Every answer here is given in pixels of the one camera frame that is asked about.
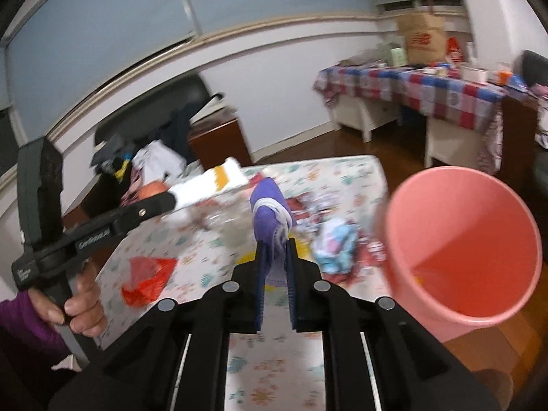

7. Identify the floral tablecloth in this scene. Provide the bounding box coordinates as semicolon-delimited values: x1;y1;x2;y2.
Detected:
98;155;388;410

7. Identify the blue pink paper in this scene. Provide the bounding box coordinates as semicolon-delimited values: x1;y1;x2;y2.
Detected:
310;217;359;275

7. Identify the purple left sleeve forearm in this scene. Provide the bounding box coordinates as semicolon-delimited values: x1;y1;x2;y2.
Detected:
1;291;70;364

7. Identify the white wooden desk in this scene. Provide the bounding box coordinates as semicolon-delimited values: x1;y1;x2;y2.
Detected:
329;95;483;170

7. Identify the brown wooden side cabinet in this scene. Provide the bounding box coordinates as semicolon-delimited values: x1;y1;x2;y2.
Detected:
189;109;253;170

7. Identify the white bowl on desk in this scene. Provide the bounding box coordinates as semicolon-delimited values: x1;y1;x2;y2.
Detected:
460;64;488;85

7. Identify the pink plastic trash bin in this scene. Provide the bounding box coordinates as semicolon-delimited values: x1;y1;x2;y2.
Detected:
383;166;543;343

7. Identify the purple white sock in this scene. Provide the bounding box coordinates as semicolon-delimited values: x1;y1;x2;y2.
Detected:
250;177;295;288

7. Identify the clear crinkled plastic bag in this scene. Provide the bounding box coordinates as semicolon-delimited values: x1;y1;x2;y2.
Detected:
203;205;252;248

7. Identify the black leather sofa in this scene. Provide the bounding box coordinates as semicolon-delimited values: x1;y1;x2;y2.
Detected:
521;50;548;172

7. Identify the dark clothes pile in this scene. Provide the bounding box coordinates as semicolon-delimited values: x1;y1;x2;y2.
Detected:
91;134;136;183

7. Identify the person's left hand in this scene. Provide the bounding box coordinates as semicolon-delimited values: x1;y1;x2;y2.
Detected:
28;260;108;338

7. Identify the white garment on chair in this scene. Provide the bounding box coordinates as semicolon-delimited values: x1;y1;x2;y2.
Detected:
132;140;187;184

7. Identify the red apple with sticker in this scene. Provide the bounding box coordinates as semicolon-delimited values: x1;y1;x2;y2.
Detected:
137;181;168;200

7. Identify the plaid tablecloth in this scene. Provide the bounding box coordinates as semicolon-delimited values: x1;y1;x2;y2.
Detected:
313;65;510;174

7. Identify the brown New Balance paper bag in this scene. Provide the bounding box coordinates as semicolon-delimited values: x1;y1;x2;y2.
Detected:
396;11;447;65

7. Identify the red plastic wrapper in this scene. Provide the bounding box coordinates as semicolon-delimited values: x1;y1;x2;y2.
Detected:
121;256;177;308

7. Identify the black leather armchair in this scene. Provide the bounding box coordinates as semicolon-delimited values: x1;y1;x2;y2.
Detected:
94;73;211;162

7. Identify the green white box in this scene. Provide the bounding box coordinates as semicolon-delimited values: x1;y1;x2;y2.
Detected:
377;43;408;67

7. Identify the red packet on desk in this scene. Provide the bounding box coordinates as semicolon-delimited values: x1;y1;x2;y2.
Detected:
446;36;464;66

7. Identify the crumpled red white paper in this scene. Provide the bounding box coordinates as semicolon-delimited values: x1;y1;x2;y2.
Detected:
286;191;339;227

